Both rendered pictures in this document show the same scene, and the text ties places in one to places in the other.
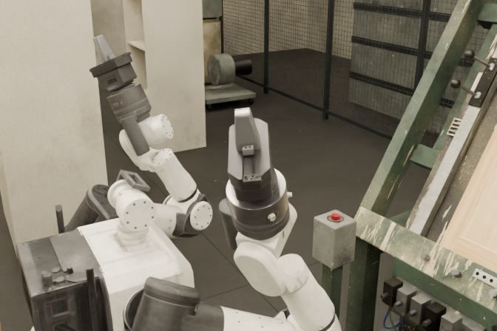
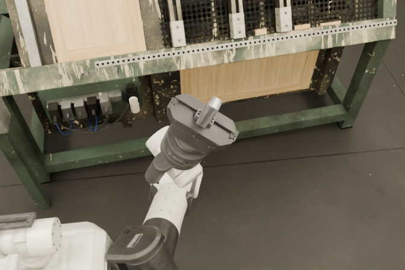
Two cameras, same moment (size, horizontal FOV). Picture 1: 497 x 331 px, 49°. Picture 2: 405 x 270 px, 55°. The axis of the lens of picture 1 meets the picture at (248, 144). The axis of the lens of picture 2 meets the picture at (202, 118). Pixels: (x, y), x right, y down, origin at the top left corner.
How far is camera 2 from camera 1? 0.70 m
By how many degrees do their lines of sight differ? 60
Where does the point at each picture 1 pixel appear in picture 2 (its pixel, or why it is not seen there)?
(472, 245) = (79, 49)
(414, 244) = (43, 73)
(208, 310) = (161, 226)
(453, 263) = (79, 68)
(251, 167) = (220, 129)
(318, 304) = not seen: hidden behind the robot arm
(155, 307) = (156, 260)
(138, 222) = (58, 240)
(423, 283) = (68, 93)
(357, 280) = (11, 123)
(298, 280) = not seen: hidden behind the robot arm
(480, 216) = (70, 28)
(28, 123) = not seen: outside the picture
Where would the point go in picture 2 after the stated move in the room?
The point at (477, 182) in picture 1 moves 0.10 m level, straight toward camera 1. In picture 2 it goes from (52, 6) to (62, 15)
